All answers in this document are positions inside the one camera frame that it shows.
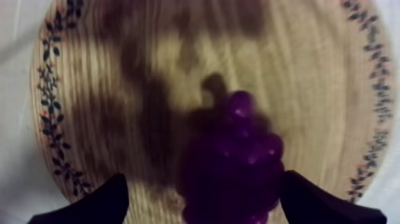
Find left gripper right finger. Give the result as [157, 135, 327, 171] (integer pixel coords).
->
[279, 170, 388, 224]

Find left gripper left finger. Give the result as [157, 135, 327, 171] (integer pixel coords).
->
[27, 173, 130, 224]

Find purple toy grapes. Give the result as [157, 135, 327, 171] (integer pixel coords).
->
[179, 90, 286, 224]

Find round wooden board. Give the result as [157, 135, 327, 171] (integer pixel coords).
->
[30, 0, 397, 224]

